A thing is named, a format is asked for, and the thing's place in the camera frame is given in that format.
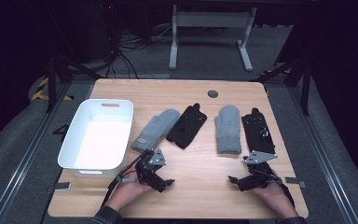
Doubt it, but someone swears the white plastic bin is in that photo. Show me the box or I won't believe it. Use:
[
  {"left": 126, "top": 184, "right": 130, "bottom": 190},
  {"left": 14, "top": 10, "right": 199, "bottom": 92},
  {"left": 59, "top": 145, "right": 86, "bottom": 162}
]
[{"left": 57, "top": 98, "right": 134, "bottom": 178}]

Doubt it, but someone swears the bundle of floor cables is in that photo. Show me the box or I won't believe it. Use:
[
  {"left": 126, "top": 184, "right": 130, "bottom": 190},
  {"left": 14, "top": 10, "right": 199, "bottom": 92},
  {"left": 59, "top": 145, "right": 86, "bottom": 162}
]
[{"left": 104, "top": 22, "right": 175, "bottom": 79}]

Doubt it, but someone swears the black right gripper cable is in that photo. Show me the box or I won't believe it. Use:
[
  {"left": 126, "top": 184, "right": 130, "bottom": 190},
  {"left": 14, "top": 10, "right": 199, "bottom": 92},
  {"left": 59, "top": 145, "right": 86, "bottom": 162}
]
[{"left": 278, "top": 178, "right": 296, "bottom": 207}]

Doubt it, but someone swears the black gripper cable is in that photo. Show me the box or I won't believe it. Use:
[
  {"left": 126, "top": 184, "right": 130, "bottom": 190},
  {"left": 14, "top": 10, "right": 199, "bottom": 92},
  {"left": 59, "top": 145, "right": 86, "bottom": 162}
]
[
  {"left": 101, "top": 149, "right": 152, "bottom": 208},
  {"left": 278, "top": 178, "right": 296, "bottom": 207}
]

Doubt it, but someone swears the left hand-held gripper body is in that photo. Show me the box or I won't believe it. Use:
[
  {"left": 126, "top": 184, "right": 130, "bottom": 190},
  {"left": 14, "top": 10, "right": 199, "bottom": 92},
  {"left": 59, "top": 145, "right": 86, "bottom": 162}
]
[{"left": 134, "top": 147, "right": 168, "bottom": 190}]

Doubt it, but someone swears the grey labelled mitten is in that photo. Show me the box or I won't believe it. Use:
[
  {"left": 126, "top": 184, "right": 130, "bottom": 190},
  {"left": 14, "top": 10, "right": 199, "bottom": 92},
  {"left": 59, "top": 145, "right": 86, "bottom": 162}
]
[{"left": 131, "top": 108, "right": 181, "bottom": 153}]

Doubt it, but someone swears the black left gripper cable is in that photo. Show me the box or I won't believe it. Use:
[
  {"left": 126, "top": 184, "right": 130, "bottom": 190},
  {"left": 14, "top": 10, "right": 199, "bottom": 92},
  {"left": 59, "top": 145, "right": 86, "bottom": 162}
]
[{"left": 101, "top": 149, "right": 152, "bottom": 208}]

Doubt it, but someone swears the black metal stand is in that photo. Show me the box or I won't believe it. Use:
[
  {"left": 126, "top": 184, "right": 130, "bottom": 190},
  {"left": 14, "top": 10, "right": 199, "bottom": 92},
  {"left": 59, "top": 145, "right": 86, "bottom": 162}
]
[
  {"left": 250, "top": 55, "right": 312, "bottom": 117},
  {"left": 45, "top": 55, "right": 104, "bottom": 114}
]

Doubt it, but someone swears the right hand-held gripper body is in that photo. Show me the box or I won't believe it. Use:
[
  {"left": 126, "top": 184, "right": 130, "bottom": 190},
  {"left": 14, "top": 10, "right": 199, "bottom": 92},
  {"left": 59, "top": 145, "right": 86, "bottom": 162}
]
[{"left": 244, "top": 150, "right": 283, "bottom": 189}]

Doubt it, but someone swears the grey tape piece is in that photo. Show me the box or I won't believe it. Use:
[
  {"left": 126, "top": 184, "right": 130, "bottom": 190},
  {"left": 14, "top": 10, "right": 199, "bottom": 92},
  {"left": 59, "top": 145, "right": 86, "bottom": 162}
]
[{"left": 284, "top": 176, "right": 308, "bottom": 189}]

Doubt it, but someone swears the metal floor rail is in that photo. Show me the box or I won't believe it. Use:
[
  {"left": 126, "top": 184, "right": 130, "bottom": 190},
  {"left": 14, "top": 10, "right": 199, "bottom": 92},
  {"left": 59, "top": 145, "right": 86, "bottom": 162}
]
[
  {"left": 0, "top": 83, "right": 73, "bottom": 224},
  {"left": 287, "top": 86, "right": 358, "bottom": 224}
]

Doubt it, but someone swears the white metal desk frame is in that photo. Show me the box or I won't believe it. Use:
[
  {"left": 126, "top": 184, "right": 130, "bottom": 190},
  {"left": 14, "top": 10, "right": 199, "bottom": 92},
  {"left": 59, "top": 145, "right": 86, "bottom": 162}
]
[{"left": 168, "top": 4, "right": 257, "bottom": 73}]

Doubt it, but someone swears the person's left hand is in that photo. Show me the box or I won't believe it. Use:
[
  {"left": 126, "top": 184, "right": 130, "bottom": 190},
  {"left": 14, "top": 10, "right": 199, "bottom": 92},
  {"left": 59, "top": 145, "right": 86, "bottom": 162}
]
[{"left": 105, "top": 174, "right": 157, "bottom": 213}]

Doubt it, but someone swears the black glove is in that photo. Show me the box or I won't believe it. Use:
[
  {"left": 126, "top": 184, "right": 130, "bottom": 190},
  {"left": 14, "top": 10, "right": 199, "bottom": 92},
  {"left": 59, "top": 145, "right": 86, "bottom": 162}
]
[
  {"left": 241, "top": 107, "right": 276, "bottom": 155},
  {"left": 166, "top": 102, "right": 208, "bottom": 150}
]

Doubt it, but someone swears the yellow black floor tape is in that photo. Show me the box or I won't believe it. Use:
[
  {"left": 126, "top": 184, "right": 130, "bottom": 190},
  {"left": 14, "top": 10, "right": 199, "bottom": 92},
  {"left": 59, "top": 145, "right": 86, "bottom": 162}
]
[{"left": 31, "top": 77, "right": 75, "bottom": 102}]

